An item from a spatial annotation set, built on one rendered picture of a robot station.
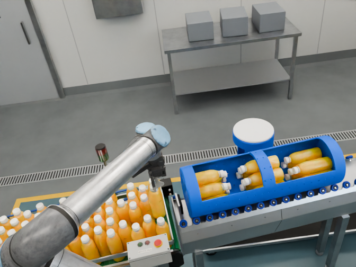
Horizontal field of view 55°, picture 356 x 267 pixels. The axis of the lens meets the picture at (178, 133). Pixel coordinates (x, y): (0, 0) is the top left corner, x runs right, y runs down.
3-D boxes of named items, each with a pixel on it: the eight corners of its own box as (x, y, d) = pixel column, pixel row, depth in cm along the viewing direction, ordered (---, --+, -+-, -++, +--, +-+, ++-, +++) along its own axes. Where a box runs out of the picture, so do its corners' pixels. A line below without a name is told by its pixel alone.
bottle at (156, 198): (150, 213, 182) (144, 189, 171) (159, 206, 185) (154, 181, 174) (158, 221, 177) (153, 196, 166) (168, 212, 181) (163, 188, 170)
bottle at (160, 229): (172, 238, 188) (168, 216, 177) (171, 249, 183) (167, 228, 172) (159, 238, 189) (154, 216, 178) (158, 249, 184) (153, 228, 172)
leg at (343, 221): (334, 270, 257) (351, 217, 220) (327, 272, 257) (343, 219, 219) (330, 264, 262) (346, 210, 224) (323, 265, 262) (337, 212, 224)
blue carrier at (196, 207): (343, 193, 193) (349, 151, 179) (193, 229, 184) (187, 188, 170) (316, 165, 217) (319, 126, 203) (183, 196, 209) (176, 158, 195)
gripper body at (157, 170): (166, 177, 162) (163, 158, 155) (149, 181, 161) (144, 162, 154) (163, 167, 168) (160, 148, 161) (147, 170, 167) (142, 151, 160)
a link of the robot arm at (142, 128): (130, 131, 145) (140, 118, 152) (135, 153, 152) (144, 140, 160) (150, 134, 142) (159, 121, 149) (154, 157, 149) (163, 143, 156)
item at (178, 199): (184, 219, 195) (182, 205, 187) (180, 220, 195) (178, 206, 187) (180, 206, 203) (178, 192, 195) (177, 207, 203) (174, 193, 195)
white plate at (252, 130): (256, 113, 252) (256, 114, 252) (225, 127, 242) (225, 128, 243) (282, 131, 231) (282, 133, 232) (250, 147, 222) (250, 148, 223)
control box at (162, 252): (172, 261, 166) (170, 249, 160) (132, 272, 164) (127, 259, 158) (168, 245, 174) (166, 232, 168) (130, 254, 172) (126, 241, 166)
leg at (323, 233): (324, 255, 269) (338, 201, 231) (318, 256, 268) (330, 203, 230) (320, 248, 273) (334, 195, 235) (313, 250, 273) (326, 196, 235)
